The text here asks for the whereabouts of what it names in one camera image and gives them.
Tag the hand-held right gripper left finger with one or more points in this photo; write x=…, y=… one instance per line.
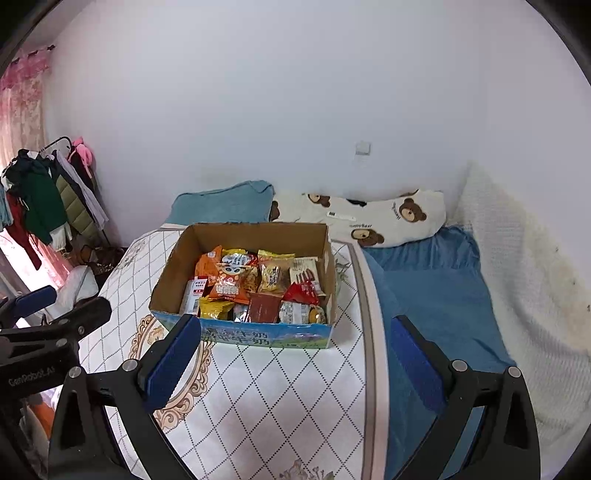
x=173, y=364

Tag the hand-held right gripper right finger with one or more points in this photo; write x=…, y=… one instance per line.
x=418, y=364

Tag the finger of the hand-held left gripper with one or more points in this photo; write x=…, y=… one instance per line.
x=32, y=299
x=83, y=316

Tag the yellow instant noodle packet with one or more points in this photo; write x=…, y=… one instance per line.
x=233, y=279

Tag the cardboard box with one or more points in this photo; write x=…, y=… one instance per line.
x=184, y=249

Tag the yellow shrimp cracker packet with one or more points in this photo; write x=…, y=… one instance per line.
x=273, y=274

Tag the white cloth bundle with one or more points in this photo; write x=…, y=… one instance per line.
x=78, y=286

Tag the small yellow snack packet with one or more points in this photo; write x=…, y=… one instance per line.
x=214, y=309

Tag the white red label snack box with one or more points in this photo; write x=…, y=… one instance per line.
x=191, y=295

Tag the red garment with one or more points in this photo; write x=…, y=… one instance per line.
x=23, y=226

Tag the blue bed sheet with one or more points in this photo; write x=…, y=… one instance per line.
x=438, y=286

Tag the dark green jacket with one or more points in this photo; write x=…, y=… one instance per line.
x=39, y=203

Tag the olive puffer jacket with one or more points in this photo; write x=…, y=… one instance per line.
x=76, y=207

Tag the orange snack packet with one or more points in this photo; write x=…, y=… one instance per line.
x=207, y=267

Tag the white diamond pattern tablecloth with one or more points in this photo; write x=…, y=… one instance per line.
x=277, y=392

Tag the brown snack packet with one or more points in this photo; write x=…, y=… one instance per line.
x=265, y=308

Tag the silver white snack packet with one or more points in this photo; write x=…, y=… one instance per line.
x=293, y=314

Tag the white knitted blanket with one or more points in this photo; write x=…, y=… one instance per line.
x=531, y=286

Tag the red snack packet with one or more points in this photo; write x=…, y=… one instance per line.
x=300, y=293

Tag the beige biscuit stick packet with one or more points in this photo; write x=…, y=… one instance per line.
x=304, y=270

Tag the bear print pillow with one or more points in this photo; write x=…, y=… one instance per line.
x=378, y=217

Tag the pink garment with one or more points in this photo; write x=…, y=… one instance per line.
x=83, y=154

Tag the black clothes rack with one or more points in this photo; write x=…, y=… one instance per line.
x=55, y=142

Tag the teal pillow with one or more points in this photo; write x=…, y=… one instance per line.
x=217, y=203

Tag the white thermometer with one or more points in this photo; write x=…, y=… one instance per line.
x=340, y=215

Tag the pink curtain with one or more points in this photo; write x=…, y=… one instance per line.
x=23, y=92

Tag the white wall socket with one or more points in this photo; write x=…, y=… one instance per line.
x=363, y=147

